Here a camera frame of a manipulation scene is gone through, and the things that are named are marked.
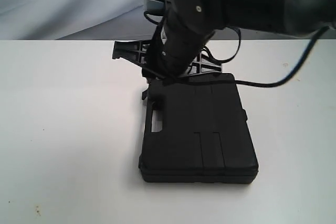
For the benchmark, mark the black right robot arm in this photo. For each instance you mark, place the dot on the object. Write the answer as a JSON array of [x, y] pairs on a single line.
[[187, 25]]

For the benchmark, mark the black plastic carrying case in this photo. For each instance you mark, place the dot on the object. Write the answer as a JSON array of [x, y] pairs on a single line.
[[197, 133]]

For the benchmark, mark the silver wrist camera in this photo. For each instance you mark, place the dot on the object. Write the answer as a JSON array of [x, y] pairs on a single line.
[[155, 7]]

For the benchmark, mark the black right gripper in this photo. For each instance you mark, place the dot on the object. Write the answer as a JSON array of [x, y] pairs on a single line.
[[171, 51]]

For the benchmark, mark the grey backdrop cloth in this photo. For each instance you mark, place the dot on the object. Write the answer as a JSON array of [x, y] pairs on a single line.
[[65, 6]]

